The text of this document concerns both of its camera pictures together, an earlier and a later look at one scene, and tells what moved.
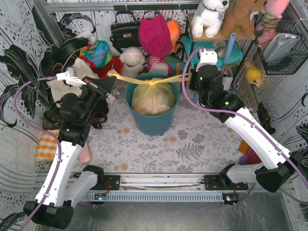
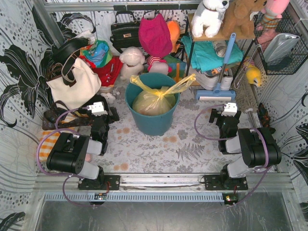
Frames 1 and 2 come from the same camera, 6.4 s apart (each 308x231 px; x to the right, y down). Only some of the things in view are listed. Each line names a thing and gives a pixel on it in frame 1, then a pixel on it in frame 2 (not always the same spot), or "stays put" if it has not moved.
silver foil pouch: x=278 y=46 stays put
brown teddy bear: x=237 y=22 stays put
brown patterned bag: x=51 y=120 stays put
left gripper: x=98 y=87 -> x=111 y=115
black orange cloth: x=264 y=118 stays put
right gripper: x=194 y=83 -> x=214 y=115
